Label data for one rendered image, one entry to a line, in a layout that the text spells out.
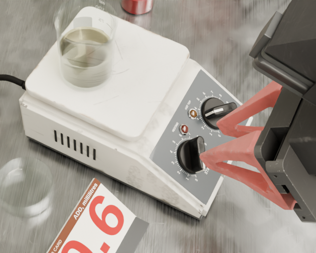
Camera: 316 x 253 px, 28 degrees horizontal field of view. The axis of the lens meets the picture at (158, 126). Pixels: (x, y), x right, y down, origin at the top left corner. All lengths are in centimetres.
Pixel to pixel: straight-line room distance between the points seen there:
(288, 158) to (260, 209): 22
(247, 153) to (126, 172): 19
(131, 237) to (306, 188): 22
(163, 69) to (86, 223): 16
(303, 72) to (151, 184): 25
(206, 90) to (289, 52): 26
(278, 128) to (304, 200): 5
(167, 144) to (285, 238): 15
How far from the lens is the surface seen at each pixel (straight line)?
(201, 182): 59
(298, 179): 42
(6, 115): 67
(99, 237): 58
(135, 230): 60
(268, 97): 47
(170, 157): 58
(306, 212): 44
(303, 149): 42
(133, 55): 60
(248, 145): 43
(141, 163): 56
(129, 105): 57
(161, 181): 57
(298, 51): 37
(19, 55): 72
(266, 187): 47
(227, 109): 61
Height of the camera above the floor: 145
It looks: 57 degrees down
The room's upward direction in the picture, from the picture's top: 9 degrees clockwise
